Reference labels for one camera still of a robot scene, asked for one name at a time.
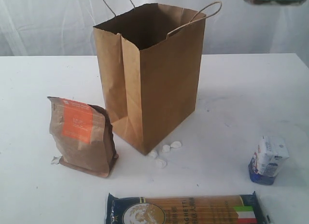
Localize brown coffee pouch orange label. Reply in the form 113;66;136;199
48;97;118;178

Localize small white blue packet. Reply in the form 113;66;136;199
248;135;289;185

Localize white crumpled pebble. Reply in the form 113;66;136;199
148;150;158;159
170;141;182;148
162;144;170;153
155;158;167;169

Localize brown paper shopping bag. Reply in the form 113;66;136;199
93;3;208;155

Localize spaghetti package dark blue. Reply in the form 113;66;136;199
105;193;271;224

